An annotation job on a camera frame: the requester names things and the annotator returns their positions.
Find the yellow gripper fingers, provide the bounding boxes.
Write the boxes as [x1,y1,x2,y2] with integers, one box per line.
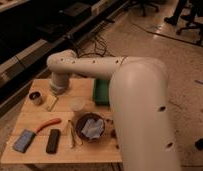
[45,95,58,111]

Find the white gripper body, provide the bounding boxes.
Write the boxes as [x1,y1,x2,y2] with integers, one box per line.
[50,73,69,95]

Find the black eraser block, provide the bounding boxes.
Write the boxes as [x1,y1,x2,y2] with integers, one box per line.
[46,129,60,154]

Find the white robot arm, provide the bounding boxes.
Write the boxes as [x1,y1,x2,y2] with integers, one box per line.
[46,50,182,171]

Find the white paper cup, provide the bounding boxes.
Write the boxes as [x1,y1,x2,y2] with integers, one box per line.
[69,97,85,116]

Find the small metal can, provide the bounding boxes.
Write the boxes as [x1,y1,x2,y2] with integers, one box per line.
[29,91,42,106]

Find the wooden table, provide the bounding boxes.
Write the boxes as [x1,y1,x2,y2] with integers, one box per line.
[1,78,123,171]

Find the wooden chopsticks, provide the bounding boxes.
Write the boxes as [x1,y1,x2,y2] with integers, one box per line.
[68,120,76,149]

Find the green plastic tray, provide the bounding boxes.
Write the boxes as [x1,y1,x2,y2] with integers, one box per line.
[92,79,109,106]

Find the dark bowl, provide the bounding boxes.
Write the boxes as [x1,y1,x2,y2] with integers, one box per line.
[75,113,105,142]

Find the blue cloth in bowl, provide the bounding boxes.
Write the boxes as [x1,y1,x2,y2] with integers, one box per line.
[81,119,104,140]

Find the black box on shelf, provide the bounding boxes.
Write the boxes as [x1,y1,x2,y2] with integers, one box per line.
[59,2,92,25]

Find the office chair base centre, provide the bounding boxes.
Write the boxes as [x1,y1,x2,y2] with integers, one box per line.
[124,0,159,17]

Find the office chair base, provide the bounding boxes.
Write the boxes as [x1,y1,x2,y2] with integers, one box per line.
[124,0,159,17]
[176,0,203,46]

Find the office chair base right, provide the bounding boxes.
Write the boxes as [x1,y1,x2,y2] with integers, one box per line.
[176,0,203,46]

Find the person's legs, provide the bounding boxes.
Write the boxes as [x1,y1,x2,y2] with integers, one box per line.
[164,0,196,26]

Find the black floor cables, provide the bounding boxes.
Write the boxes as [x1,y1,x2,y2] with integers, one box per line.
[63,31,116,59]

